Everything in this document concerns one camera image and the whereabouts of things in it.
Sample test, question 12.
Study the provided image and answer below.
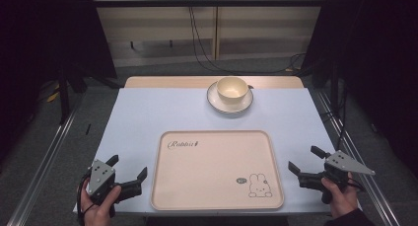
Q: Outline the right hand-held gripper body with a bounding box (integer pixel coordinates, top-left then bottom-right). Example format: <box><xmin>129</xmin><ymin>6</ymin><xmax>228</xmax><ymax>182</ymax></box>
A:
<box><xmin>296</xmin><ymin>149</ymin><xmax>377</xmax><ymax>205</ymax></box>

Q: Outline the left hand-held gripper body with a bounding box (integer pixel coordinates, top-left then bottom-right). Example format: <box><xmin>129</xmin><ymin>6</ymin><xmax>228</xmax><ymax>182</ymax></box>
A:
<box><xmin>86</xmin><ymin>158</ymin><xmax>144</xmax><ymax>218</ymax></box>

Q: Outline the person's left hand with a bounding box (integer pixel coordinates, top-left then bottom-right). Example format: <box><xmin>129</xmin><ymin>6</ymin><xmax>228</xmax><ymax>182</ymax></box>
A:
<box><xmin>79</xmin><ymin>179</ymin><xmax>123</xmax><ymax>226</ymax></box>

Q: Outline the person's right hand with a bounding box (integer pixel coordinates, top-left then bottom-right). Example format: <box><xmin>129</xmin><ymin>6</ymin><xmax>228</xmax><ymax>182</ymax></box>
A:
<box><xmin>320</xmin><ymin>172</ymin><xmax>360</xmax><ymax>220</ymax></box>

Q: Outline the light blue table mat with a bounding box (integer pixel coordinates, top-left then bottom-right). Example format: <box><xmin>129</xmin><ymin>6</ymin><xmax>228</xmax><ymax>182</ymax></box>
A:
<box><xmin>72</xmin><ymin>87</ymin><xmax>363</xmax><ymax>217</ymax></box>

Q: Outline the beige tray with rabbit print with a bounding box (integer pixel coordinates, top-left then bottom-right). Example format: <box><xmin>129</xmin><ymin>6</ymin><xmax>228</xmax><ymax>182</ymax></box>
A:
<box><xmin>150</xmin><ymin>129</ymin><xmax>285</xmax><ymax>211</ymax></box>

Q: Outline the black metal stand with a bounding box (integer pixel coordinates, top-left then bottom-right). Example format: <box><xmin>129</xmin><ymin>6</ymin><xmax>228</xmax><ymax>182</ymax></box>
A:
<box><xmin>57</xmin><ymin>65</ymin><xmax>71</xmax><ymax>125</ymax></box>

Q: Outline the yellow tape strip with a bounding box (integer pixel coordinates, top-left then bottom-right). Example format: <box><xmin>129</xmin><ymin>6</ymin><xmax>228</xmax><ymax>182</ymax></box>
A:
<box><xmin>46</xmin><ymin>83</ymin><xmax>61</xmax><ymax>104</ymax></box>

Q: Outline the white saucer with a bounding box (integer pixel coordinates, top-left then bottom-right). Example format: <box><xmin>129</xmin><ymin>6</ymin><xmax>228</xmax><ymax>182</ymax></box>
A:
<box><xmin>206</xmin><ymin>81</ymin><xmax>254</xmax><ymax>114</ymax></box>

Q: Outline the cream cup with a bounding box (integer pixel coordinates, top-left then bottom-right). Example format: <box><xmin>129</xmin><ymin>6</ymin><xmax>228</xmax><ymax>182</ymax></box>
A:
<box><xmin>216</xmin><ymin>76</ymin><xmax>249</xmax><ymax>106</ymax></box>

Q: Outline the black curtain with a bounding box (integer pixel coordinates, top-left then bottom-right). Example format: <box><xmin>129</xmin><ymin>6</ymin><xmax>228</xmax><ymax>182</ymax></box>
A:
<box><xmin>300</xmin><ymin>0</ymin><xmax>418</xmax><ymax>185</ymax></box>
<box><xmin>0</xmin><ymin>0</ymin><xmax>118</xmax><ymax>161</ymax></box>

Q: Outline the black horizontal bar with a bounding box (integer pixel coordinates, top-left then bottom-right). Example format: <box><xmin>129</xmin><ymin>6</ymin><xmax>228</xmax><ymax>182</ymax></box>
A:
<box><xmin>93</xmin><ymin>0</ymin><xmax>327</xmax><ymax>8</ymax></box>

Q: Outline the aluminium floor rail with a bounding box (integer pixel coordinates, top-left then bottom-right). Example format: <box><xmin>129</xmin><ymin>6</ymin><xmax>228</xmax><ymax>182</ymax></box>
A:
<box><xmin>6</xmin><ymin>91</ymin><xmax>87</xmax><ymax>226</ymax></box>
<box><xmin>313</xmin><ymin>87</ymin><xmax>402</xmax><ymax>226</ymax></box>

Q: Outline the right hand-held gripper black cable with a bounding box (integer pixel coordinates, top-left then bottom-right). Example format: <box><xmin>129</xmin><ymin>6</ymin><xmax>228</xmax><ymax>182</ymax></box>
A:
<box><xmin>346</xmin><ymin>178</ymin><xmax>367</xmax><ymax>192</ymax></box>

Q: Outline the hand-held gripper black cable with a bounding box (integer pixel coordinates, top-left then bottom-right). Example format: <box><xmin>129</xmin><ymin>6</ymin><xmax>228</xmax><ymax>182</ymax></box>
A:
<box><xmin>346</xmin><ymin>178</ymin><xmax>367</xmax><ymax>192</ymax></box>
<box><xmin>76</xmin><ymin>172</ymin><xmax>93</xmax><ymax>226</ymax></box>

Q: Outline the left hand-held gripper black cable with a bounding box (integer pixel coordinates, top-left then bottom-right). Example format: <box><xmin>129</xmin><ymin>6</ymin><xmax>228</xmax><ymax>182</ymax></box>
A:
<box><xmin>76</xmin><ymin>172</ymin><xmax>93</xmax><ymax>226</ymax></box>

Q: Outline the thin black hanging cable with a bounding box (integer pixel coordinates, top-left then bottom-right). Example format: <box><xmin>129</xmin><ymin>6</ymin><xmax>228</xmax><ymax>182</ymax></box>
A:
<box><xmin>321</xmin><ymin>86</ymin><xmax>351</xmax><ymax>152</ymax></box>

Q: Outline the long black floor cable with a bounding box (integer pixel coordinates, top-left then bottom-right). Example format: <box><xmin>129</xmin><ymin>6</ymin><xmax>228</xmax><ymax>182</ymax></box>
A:
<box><xmin>187</xmin><ymin>6</ymin><xmax>308</xmax><ymax>75</ymax></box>

